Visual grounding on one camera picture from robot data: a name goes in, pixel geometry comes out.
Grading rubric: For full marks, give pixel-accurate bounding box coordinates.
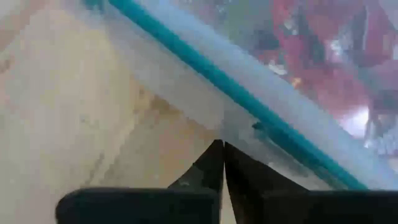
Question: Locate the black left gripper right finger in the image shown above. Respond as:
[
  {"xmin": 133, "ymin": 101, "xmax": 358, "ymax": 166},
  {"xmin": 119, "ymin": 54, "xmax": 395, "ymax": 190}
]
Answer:
[{"xmin": 224, "ymin": 141, "xmax": 398, "ymax": 224}]

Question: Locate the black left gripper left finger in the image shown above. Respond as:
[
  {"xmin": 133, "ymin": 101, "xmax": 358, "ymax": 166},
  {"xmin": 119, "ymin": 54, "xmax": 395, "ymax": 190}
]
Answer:
[{"xmin": 55, "ymin": 139, "xmax": 224, "ymax": 224}]

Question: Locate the clear lid teal rim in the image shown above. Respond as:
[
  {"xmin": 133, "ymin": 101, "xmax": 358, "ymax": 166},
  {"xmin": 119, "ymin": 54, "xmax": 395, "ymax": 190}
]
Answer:
[{"xmin": 62, "ymin": 0, "xmax": 398, "ymax": 191}]

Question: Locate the clear plastic container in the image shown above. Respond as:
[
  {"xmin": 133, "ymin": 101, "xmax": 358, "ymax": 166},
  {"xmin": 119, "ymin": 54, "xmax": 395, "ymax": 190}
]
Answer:
[{"xmin": 174, "ymin": 0, "xmax": 398, "ymax": 156}]

